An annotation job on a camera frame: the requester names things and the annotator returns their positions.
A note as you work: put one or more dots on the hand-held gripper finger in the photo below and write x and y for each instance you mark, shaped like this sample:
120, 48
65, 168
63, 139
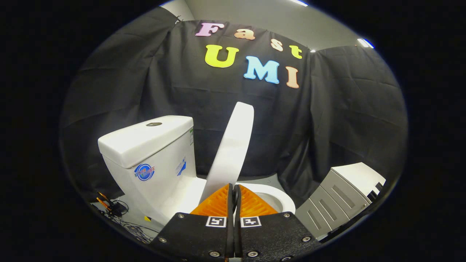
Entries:
230, 233
237, 236

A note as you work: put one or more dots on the white toilet lid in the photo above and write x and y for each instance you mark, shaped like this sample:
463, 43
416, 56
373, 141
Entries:
233, 145

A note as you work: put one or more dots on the white ceramic toilet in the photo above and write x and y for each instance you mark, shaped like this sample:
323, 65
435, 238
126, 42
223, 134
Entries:
145, 145

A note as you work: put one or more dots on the grey drawer cabinet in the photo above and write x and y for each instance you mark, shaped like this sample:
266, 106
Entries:
338, 196

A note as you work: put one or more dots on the black backdrop cloth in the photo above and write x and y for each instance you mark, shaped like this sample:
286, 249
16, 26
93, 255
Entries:
182, 102

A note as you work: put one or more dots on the small ceiling light panel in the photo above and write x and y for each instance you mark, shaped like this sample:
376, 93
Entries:
365, 43

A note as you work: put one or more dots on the long ceiling light panel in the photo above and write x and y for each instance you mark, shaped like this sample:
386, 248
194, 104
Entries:
298, 2

